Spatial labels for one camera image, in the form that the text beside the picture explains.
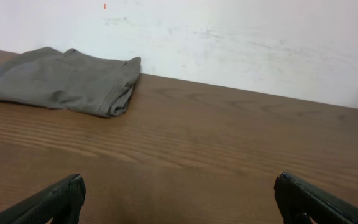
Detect folded grey shorts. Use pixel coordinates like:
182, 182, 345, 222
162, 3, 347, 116
0, 47, 141, 118

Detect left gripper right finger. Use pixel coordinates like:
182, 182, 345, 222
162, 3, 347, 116
274, 172, 358, 224

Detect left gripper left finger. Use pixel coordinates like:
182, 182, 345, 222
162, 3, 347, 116
0, 174, 86, 224

